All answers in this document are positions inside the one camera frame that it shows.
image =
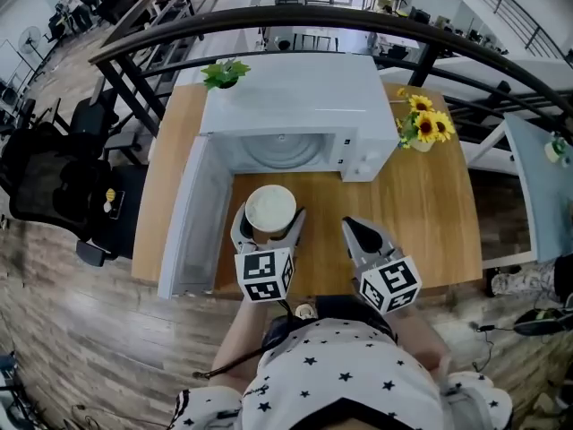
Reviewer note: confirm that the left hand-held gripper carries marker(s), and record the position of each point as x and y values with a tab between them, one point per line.
264	271

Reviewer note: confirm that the yellow white small toy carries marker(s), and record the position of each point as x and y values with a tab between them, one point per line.
108	198

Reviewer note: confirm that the white-legged grey side table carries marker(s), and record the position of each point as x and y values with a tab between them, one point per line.
537	173

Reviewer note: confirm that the standing fan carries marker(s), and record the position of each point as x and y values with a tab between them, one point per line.
29	38

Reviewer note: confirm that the black grey office chair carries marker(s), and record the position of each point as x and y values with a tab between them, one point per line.
89	114

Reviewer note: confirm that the distant black stair railing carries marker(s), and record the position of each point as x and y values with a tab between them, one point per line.
515	11

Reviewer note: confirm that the white round bowl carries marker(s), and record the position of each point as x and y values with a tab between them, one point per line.
271	206

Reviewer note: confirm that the black metal railing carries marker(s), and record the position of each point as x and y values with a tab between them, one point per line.
286	16

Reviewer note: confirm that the person's right forearm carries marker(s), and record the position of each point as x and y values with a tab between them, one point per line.
421	338

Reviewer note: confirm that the black green shoe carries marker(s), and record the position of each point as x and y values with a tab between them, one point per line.
537	320

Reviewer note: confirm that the white microwave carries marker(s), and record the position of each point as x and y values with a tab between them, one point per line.
291	88

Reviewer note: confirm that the small potted plant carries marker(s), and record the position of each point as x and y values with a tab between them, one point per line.
557	148

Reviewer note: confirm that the person's left forearm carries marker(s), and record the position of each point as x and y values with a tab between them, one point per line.
242	343

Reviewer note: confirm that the black mesh office chair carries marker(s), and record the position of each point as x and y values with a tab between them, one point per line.
49	182

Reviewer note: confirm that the black smartphone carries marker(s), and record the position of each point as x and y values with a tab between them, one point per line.
118	206

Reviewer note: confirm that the sunflowers in white pot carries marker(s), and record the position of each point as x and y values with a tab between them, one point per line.
427	123

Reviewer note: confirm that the person's white star-print shirt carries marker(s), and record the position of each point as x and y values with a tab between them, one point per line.
340	365

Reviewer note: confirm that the green plant in white pot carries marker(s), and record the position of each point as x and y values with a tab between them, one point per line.
224	73

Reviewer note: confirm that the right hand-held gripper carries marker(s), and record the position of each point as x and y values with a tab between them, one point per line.
389	285

